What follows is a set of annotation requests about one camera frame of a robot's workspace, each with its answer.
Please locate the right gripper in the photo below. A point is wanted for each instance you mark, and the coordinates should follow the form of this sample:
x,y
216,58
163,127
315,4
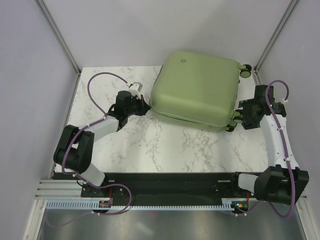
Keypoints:
x,y
248,122

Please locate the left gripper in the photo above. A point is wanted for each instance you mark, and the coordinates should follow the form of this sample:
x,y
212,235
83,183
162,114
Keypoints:
x,y
143,107

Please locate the green suitcase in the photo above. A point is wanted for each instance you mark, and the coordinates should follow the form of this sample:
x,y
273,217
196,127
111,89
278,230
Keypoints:
x,y
196,89

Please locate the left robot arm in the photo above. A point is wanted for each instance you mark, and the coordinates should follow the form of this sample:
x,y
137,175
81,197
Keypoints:
x,y
74,150

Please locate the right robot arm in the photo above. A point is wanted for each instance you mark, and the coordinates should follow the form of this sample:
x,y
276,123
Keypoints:
x,y
283,181

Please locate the green suitcase wheel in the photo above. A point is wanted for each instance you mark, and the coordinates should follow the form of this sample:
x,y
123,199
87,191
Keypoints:
x,y
237,118
245,71

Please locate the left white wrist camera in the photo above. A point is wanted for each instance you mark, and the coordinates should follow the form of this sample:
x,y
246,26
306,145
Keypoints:
x,y
135,89

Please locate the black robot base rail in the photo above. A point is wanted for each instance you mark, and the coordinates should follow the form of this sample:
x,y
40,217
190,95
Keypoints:
x,y
171,190

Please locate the right aluminium frame post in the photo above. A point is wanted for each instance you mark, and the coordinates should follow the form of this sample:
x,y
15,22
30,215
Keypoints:
x,y
276,33

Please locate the aluminium frame post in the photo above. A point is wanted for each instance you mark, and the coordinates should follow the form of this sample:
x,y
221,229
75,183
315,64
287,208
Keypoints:
x,y
58,35
276,33

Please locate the left aluminium frame post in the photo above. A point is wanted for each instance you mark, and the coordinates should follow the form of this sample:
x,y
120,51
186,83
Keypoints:
x,y
58,35

